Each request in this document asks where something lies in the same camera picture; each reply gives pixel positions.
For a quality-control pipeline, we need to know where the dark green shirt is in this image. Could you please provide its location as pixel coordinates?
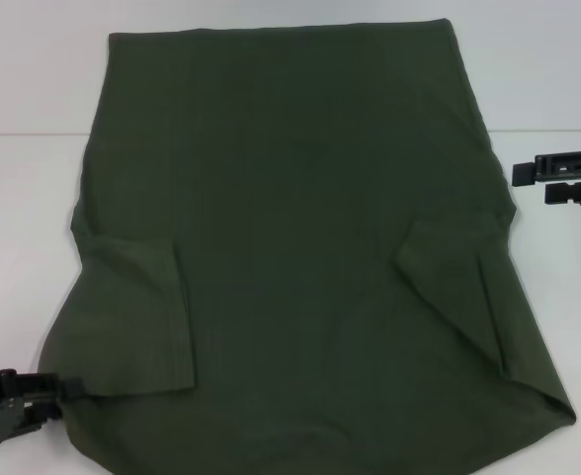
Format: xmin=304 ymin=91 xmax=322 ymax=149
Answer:
xmin=32 ymin=18 xmax=578 ymax=475

